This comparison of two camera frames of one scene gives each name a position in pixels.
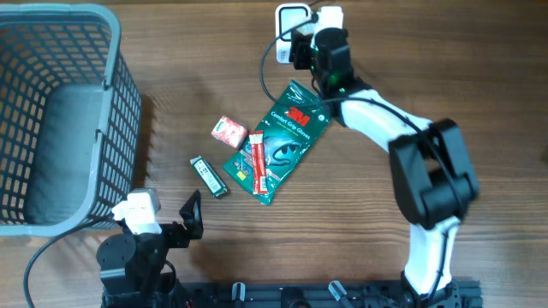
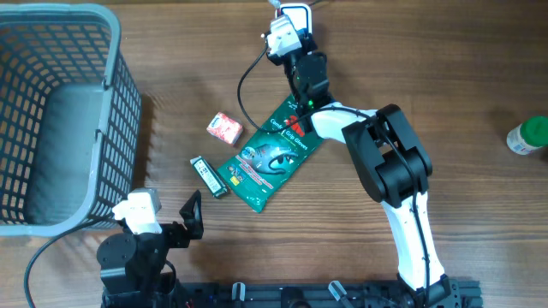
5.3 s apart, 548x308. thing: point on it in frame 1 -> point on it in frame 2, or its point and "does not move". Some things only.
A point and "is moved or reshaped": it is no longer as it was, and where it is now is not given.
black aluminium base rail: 321,294 does not move
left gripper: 192,221 does not move
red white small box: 229,132 is moved or reshaped
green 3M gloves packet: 291,127 is moved or reshaped
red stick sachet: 257,143 -> 276,3
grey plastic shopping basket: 70,118 does not move
